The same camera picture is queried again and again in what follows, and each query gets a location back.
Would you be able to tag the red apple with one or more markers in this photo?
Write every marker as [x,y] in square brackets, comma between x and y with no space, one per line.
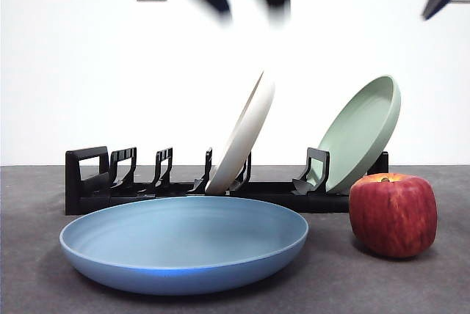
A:
[393,215]

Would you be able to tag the blue plate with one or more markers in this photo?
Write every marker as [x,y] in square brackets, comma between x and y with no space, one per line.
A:
[183,262]

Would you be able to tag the white plate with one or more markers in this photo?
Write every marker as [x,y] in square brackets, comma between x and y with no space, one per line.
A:
[246,138]

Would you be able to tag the green plate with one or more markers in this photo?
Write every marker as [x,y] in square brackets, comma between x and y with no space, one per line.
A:
[360,138]

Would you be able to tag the black plate rack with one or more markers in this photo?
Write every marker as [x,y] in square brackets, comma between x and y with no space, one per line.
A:
[79,204]

